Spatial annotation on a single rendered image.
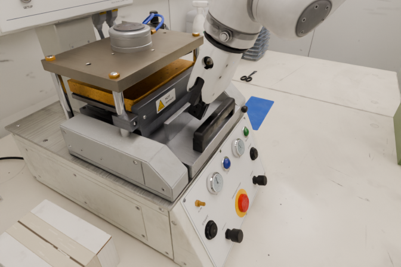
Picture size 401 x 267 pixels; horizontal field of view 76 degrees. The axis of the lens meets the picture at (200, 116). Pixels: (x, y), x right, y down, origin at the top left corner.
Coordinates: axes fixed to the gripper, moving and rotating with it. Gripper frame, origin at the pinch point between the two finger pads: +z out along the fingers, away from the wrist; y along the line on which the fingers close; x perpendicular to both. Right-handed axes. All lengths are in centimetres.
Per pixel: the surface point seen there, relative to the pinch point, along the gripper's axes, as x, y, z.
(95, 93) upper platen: 16.3, -10.3, 1.8
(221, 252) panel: -18.7, -12.0, 17.7
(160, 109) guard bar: 4.9, -5.9, 0.3
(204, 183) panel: -9.0, -8.2, 7.9
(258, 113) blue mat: -10, 44, 24
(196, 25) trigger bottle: 43, 85, 25
